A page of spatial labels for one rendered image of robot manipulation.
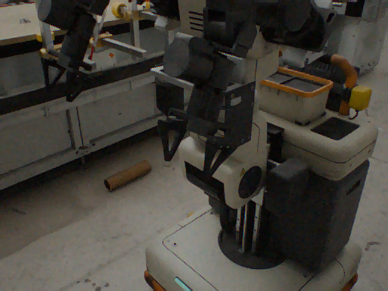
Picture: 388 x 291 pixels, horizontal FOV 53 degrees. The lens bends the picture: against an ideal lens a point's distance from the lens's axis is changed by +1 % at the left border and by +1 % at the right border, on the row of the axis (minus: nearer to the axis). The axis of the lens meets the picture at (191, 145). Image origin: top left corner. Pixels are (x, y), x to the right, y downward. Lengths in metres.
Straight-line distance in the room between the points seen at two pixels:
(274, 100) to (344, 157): 0.29
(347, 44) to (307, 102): 2.80
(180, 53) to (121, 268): 1.41
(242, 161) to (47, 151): 1.57
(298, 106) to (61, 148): 1.60
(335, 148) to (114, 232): 1.25
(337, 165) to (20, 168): 1.75
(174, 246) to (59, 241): 0.73
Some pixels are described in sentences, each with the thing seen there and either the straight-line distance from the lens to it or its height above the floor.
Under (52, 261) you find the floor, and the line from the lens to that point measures 1.99.
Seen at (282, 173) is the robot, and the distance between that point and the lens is 1.12.
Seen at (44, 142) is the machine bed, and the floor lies 0.27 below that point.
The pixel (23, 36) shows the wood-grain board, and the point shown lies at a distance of 2.08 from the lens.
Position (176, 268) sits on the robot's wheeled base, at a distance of 1.48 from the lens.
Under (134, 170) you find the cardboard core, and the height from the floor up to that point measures 0.07.
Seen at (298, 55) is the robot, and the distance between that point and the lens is 0.85.
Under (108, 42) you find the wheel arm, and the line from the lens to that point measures 2.04.
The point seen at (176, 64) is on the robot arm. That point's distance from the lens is 0.60.
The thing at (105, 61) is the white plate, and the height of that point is 0.74.
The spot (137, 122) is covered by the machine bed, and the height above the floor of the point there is 0.17.
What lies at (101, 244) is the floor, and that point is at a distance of 2.00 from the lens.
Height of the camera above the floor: 1.36
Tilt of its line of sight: 30 degrees down
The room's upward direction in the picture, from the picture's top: straight up
